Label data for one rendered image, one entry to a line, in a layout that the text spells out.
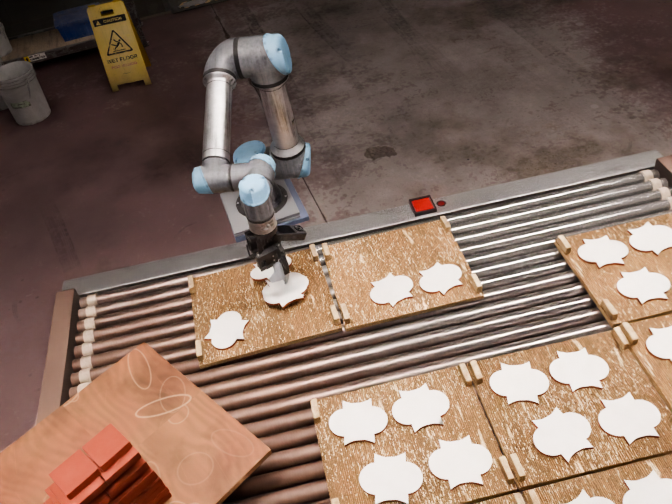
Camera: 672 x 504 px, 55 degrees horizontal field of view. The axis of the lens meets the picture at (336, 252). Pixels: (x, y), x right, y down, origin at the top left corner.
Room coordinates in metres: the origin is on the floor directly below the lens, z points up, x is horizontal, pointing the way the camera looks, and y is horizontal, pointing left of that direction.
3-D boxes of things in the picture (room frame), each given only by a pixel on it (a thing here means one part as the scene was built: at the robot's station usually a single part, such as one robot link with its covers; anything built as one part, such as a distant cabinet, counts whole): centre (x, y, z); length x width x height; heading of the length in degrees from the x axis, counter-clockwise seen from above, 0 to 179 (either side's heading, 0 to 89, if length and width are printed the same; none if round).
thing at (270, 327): (1.31, 0.24, 0.93); 0.41 x 0.35 x 0.02; 98
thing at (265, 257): (1.32, 0.19, 1.16); 0.09 x 0.08 x 0.12; 118
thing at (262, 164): (1.42, 0.19, 1.31); 0.11 x 0.11 x 0.08; 82
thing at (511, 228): (1.45, -0.16, 0.90); 1.95 x 0.05 x 0.05; 96
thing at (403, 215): (1.62, -0.14, 0.89); 2.08 x 0.08 x 0.06; 96
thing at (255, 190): (1.32, 0.18, 1.31); 0.09 x 0.08 x 0.11; 172
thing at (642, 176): (1.55, -0.15, 0.90); 1.95 x 0.05 x 0.05; 96
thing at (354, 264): (1.36, -0.18, 0.93); 0.41 x 0.35 x 0.02; 96
